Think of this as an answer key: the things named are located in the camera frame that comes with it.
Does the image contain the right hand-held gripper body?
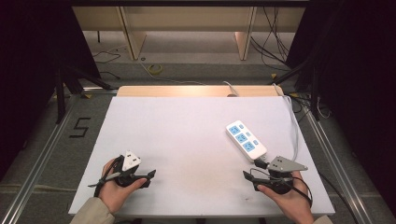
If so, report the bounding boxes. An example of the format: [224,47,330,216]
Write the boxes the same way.
[257,155,309,196]

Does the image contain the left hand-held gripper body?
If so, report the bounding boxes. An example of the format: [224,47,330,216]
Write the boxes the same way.
[113,150,148,189]

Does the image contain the white power strip blue sockets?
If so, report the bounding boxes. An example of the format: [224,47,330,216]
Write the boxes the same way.
[225,119,268,163]

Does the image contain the person's right hand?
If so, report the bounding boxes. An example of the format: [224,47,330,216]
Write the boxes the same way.
[257,171,316,224]

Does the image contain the person's left hand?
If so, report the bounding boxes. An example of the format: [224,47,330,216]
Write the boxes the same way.
[98,158,148,216]

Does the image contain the white table cover board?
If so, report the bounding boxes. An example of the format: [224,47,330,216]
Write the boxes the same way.
[67,95,336,218]

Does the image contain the black metal stand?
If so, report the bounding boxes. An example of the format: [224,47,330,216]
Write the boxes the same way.
[53,58,114,125]
[266,54,323,122]

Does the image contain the yellow tape roll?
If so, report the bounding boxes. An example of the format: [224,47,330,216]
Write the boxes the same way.
[147,63,163,76]

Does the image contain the black curtain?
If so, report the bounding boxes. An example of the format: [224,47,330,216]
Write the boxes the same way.
[284,0,396,217]
[0,0,102,183]

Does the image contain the light wooden desk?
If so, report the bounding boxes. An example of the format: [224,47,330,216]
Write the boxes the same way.
[72,6,306,62]

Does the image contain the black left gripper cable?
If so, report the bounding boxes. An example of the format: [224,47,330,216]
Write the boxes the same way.
[87,154,125,198]

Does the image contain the white power strip cable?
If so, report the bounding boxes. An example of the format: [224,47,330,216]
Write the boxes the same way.
[253,83,301,171]

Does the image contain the aluminium floor rail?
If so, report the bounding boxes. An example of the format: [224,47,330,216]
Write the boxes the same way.
[0,92,79,224]
[302,104,375,224]

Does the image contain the thin white floor cable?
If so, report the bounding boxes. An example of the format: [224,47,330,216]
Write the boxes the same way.
[138,60,207,87]

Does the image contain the short white cable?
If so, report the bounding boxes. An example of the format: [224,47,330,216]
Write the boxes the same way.
[221,80,240,98]

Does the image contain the thin black floor cable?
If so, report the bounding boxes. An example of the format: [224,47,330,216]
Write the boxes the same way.
[92,49,122,80]

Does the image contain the bundle of black floor cables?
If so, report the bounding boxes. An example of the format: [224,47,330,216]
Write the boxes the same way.
[249,6,292,72]

